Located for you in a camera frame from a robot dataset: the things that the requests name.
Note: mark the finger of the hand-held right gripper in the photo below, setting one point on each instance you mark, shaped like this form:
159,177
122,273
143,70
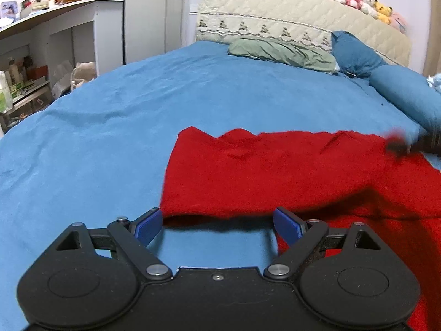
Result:
397,143

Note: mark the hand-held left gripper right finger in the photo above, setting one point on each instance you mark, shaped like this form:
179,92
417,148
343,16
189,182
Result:
288,224

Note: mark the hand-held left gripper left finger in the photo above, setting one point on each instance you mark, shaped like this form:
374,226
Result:
149,227

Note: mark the red knit garment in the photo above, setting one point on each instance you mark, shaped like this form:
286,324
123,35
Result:
275,176

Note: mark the light blue bolster pillow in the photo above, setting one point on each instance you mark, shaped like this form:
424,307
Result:
406,93

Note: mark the pale blue cloth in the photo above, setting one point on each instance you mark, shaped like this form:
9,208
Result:
434,82

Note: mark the dark blue pillow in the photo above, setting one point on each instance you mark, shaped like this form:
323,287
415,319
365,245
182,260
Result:
355,57

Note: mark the blue bed sheet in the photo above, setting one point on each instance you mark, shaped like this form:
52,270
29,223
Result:
103,127

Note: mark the green pillow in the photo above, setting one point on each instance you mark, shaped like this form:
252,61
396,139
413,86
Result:
275,50

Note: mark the cream tote bag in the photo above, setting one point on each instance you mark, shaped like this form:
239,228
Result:
84,72

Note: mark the white plastic bag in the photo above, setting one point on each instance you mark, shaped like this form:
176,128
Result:
62,79

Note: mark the clear storage drawers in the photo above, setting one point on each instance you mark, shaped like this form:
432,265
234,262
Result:
27,105

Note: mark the cream quilted headboard cover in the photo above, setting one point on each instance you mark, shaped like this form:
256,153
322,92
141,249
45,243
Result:
275,3

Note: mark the red box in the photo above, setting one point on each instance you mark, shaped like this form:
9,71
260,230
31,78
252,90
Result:
37,72

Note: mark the green white packet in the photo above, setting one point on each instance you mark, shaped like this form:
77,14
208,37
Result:
4,91

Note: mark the white shelf desk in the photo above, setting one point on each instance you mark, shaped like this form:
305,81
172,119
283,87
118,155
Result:
86,24

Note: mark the white grey wardrobe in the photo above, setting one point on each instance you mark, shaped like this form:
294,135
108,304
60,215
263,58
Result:
151,13

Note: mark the white wall socket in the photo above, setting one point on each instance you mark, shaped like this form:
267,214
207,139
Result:
193,9

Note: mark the photo frame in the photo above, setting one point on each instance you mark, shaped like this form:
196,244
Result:
8,9

